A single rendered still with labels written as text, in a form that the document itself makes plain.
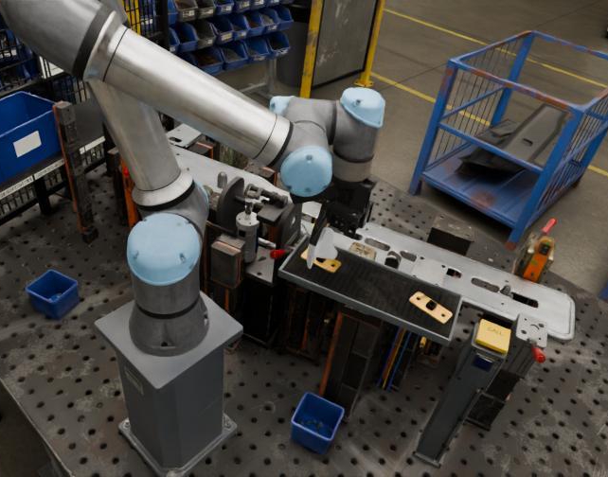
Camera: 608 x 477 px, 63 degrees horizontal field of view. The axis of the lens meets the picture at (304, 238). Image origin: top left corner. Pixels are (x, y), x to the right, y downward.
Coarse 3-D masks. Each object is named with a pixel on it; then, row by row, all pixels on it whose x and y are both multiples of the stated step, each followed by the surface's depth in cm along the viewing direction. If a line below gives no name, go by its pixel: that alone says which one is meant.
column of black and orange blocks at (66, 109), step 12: (60, 108) 138; (72, 108) 141; (60, 120) 141; (72, 120) 143; (60, 132) 144; (72, 132) 145; (72, 144) 146; (72, 156) 148; (72, 168) 151; (72, 180) 154; (84, 180) 156; (72, 192) 157; (84, 192) 158; (84, 204) 161; (84, 216) 163; (84, 228) 168; (96, 228) 169; (84, 240) 169
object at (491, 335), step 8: (480, 328) 98; (488, 328) 98; (496, 328) 98; (504, 328) 98; (480, 336) 96; (488, 336) 96; (496, 336) 97; (504, 336) 97; (488, 344) 95; (496, 344) 95; (504, 344) 95; (504, 352) 95
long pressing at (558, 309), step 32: (192, 160) 162; (288, 192) 155; (384, 256) 136; (448, 256) 139; (448, 288) 129; (480, 288) 131; (512, 288) 132; (544, 288) 134; (512, 320) 123; (544, 320) 124
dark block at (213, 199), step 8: (216, 192) 129; (208, 200) 127; (216, 200) 127; (216, 208) 124; (208, 216) 126; (216, 216) 125; (216, 224) 126; (208, 232) 130; (216, 232) 129; (208, 240) 132; (208, 248) 133; (208, 256) 136; (208, 264) 137; (208, 272) 139; (208, 280) 141; (208, 288) 143; (208, 296) 146
